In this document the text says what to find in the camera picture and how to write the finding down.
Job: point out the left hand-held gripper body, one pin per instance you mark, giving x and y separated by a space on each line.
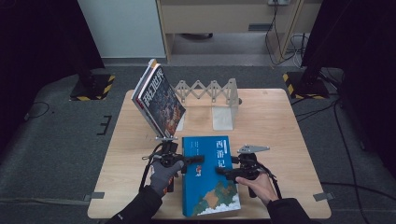
169 155

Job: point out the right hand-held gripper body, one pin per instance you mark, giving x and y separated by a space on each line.
247 168

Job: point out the blue hardcover book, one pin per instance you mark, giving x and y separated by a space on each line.
205 193

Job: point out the grey extendable metal bookend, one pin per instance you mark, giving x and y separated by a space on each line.
222 118

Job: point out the dark illustrated magazine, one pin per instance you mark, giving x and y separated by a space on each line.
162 102

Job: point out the red portrait magazine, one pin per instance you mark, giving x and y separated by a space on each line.
144 79

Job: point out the person's left hand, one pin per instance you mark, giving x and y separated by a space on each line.
162 177

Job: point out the person's right hand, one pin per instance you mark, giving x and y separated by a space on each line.
261 188

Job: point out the black tape mark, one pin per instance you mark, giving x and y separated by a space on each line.
107 124

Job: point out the grey tape piece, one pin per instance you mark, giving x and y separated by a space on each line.
96 195
323 196

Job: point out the black striped stand base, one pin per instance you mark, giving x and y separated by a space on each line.
306 87
93 88

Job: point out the white cabinet panel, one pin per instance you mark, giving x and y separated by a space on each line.
124 28

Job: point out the beige wooden desk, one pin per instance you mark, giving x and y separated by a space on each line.
218 18

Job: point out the black curtain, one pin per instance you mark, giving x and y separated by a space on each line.
367 46
37 37

